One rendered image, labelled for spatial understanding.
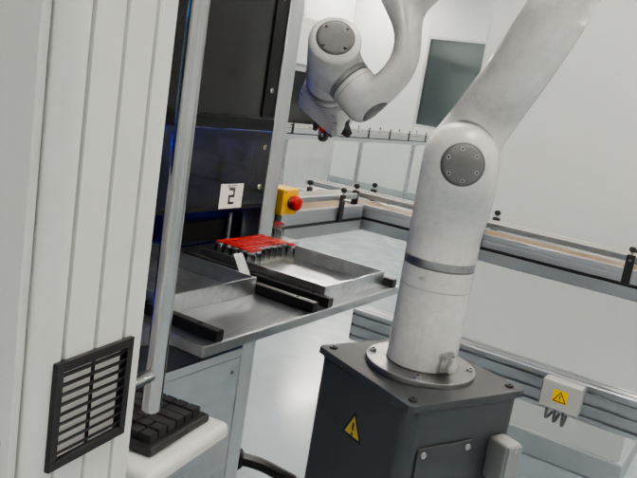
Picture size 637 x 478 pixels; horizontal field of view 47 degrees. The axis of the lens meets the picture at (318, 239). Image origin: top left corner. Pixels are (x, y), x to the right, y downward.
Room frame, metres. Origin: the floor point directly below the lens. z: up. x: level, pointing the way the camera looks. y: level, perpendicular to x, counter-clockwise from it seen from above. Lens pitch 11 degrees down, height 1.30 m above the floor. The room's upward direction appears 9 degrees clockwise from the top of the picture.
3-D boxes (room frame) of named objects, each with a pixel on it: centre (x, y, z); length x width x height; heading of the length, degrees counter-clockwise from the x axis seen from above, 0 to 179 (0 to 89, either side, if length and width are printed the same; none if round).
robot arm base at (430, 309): (1.21, -0.21, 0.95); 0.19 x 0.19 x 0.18
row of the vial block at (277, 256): (1.68, 0.12, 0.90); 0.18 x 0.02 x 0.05; 149
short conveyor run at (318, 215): (2.29, 0.09, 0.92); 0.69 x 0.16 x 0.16; 149
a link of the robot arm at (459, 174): (1.18, -0.20, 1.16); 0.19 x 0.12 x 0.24; 173
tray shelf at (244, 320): (1.51, 0.18, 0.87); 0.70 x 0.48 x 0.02; 149
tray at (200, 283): (1.40, 0.32, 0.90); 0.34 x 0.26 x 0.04; 59
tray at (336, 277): (1.64, 0.05, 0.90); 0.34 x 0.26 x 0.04; 59
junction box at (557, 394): (2.15, -0.82, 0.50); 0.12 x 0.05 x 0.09; 59
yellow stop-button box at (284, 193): (1.97, 0.12, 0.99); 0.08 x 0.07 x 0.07; 59
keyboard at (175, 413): (1.01, 0.33, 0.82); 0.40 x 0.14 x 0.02; 67
